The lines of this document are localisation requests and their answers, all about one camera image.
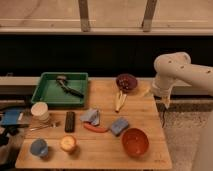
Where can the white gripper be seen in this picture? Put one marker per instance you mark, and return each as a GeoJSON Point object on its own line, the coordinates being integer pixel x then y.
{"type": "Point", "coordinates": [162, 87]}

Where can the yellow banana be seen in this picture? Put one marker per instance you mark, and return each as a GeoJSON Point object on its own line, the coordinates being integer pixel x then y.
{"type": "Point", "coordinates": [120, 100]}

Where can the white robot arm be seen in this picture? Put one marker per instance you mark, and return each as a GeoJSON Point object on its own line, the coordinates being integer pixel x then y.
{"type": "Point", "coordinates": [177, 66]}

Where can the green plastic tray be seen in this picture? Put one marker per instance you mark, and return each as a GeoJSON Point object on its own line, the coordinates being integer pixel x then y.
{"type": "Point", "coordinates": [50, 92]}

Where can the dark purple bowl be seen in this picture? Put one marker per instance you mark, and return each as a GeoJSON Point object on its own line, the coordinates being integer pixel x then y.
{"type": "Point", "coordinates": [126, 82]}

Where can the orange red bowl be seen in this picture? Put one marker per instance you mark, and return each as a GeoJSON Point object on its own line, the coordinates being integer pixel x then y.
{"type": "Point", "coordinates": [135, 142]}

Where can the crumpled blue grey cloth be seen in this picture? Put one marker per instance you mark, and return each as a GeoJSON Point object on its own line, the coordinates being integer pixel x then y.
{"type": "Point", "coordinates": [91, 116]}

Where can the black remote control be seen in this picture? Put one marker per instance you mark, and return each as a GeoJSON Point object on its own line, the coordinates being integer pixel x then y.
{"type": "Point", "coordinates": [70, 122]}

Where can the black dish brush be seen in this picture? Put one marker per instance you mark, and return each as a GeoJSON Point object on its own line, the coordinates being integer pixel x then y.
{"type": "Point", "coordinates": [62, 81]}

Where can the yellow red apple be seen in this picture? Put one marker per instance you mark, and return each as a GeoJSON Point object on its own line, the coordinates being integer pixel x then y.
{"type": "Point", "coordinates": [68, 143]}

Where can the metal fork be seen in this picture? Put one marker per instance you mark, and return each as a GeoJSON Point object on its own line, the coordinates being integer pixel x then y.
{"type": "Point", "coordinates": [55, 124]}

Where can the white paper cup stack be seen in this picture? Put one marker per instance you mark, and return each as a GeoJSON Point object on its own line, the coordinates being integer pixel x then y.
{"type": "Point", "coordinates": [40, 111]}

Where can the blue cup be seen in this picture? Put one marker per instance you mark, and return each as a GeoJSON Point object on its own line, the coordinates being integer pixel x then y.
{"type": "Point", "coordinates": [39, 148]}

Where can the blue box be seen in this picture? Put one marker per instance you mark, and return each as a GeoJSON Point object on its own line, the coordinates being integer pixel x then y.
{"type": "Point", "coordinates": [10, 116]}

